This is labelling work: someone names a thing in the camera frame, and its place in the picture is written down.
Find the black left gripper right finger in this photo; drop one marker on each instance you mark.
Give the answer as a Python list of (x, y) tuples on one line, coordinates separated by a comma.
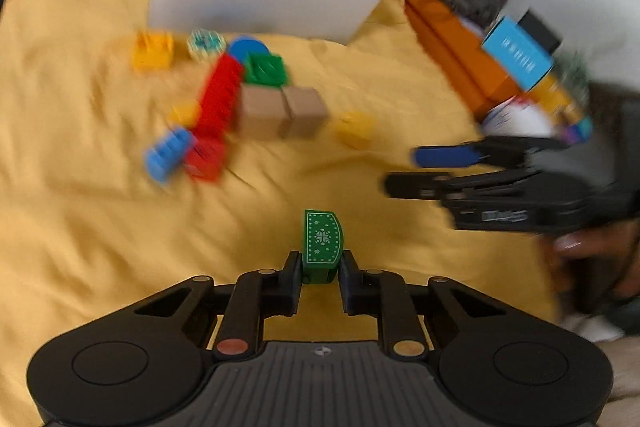
[(384, 296)]

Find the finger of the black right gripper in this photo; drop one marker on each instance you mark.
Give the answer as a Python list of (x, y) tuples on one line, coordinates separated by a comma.
[(517, 187), (508, 152)]

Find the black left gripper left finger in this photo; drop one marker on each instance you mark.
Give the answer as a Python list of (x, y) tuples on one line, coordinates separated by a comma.
[(256, 296)]

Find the green arched snowflake block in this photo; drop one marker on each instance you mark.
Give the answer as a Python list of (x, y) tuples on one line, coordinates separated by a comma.
[(322, 246)]

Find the person right hand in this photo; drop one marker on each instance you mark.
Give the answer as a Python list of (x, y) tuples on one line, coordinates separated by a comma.
[(594, 269)]

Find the baby wipes pack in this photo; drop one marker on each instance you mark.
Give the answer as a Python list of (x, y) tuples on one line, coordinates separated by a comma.
[(518, 117)]

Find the light blue card box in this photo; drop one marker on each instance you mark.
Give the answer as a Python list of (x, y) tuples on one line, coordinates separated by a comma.
[(517, 53)]

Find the orange flat boxes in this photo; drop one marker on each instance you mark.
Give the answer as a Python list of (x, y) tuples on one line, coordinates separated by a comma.
[(478, 78)]

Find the yellow small building brick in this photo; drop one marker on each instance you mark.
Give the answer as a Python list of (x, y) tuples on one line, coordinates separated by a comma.
[(355, 130)]

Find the small red printed brick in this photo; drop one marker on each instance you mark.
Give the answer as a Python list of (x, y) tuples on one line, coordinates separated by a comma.
[(206, 159)]

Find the light blue small brick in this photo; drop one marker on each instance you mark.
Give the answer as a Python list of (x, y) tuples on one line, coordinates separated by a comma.
[(167, 154)]

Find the left wooden cube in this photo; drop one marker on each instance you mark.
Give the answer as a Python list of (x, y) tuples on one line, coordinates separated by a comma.
[(263, 115)]

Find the wooden cube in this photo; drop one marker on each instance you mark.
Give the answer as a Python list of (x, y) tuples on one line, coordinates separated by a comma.
[(263, 115), (307, 112)]

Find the long red building brick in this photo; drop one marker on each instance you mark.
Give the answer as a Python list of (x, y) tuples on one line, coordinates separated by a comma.
[(218, 100)]

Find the yellow quilted cloth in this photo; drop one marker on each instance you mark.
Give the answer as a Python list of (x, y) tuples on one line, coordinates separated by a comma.
[(84, 231)]

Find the right wooden cube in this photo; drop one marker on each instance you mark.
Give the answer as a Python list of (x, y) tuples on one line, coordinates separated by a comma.
[(307, 112)]

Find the green square building brick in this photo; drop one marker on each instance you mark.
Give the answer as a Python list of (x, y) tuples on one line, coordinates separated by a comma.
[(266, 70)]

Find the blue round disc piece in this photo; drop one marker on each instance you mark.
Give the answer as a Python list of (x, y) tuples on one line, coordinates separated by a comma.
[(243, 47)]

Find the green frog tile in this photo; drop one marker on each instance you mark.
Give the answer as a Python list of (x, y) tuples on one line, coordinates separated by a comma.
[(205, 45)]

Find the yellow hollow building brick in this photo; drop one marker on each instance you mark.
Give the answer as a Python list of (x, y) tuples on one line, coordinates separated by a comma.
[(153, 50)]

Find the rainbow stacking ring toy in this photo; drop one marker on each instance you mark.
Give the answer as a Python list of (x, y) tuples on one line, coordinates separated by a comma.
[(576, 132)]

